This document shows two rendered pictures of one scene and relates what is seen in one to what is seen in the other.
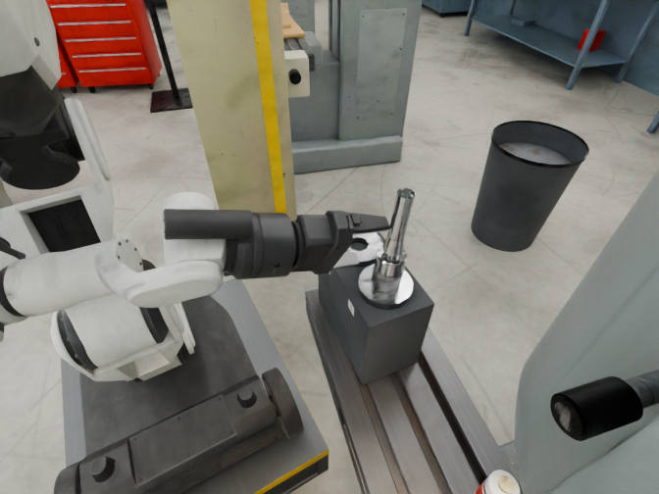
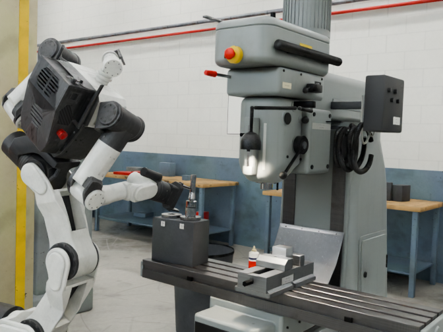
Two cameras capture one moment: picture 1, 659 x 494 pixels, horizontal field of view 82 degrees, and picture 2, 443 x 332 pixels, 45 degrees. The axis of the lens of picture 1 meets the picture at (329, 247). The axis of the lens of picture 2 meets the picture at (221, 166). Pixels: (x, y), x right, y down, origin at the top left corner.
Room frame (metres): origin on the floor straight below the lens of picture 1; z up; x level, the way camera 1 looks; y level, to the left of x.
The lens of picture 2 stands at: (-1.51, 1.10, 1.47)
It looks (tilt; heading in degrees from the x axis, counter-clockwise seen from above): 3 degrees down; 325
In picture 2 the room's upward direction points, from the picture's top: 2 degrees clockwise
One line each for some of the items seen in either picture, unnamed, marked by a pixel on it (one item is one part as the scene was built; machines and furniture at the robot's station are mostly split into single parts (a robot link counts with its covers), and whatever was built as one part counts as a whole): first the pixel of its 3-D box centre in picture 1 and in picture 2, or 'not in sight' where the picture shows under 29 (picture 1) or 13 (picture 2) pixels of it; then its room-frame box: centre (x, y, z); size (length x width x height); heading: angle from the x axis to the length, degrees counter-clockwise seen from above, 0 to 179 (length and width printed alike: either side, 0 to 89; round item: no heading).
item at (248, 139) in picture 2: not in sight; (250, 140); (-0.04, -0.05, 1.46); 0.07 x 0.07 x 0.06
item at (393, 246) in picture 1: (398, 225); (192, 188); (0.41, -0.10, 1.25); 0.03 x 0.03 x 0.11
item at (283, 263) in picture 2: not in sight; (274, 261); (-0.04, -0.18, 1.02); 0.12 x 0.06 x 0.04; 18
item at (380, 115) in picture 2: not in sight; (385, 105); (-0.18, -0.59, 1.62); 0.20 x 0.09 x 0.21; 106
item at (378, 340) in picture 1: (367, 299); (180, 238); (0.46, -0.07, 1.03); 0.22 x 0.12 x 0.20; 23
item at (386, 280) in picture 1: (387, 270); (190, 209); (0.41, -0.09, 1.16); 0.05 x 0.05 x 0.06
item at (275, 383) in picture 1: (281, 402); not in sight; (0.50, 0.14, 0.50); 0.20 x 0.05 x 0.20; 29
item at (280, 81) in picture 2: not in sight; (276, 85); (0.07, -0.25, 1.68); 0.34 x 0.24 x 0.10; 106
